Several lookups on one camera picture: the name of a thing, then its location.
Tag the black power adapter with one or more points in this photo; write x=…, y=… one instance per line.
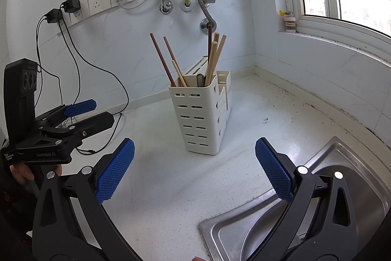
x=71, y=5
x=53, y=16

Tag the stainless steel sink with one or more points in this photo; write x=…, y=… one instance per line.
x=351, y=163

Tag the dark brown wooden chopstick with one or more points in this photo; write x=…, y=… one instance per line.
x=210, y=44
x=171, y=53
x=162, y=57

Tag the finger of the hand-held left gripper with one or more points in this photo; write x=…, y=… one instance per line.
x=94, y=123
x=81, y=107

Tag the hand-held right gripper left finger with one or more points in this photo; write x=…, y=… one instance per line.
x=116, y=172

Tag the light wooden chopstick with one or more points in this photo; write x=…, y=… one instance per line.
x=210, y=65
x=220, y=48
x=178, y=73
x=216, y=38

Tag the person's left hand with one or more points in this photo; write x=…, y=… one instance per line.
x=21, y=171

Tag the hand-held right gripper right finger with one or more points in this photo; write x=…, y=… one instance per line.
x=273, y=170

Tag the grey translucent spoon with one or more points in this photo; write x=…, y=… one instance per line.
x=200, y=80

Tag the cream plastic utensil holder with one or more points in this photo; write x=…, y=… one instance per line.
x=210, y=114

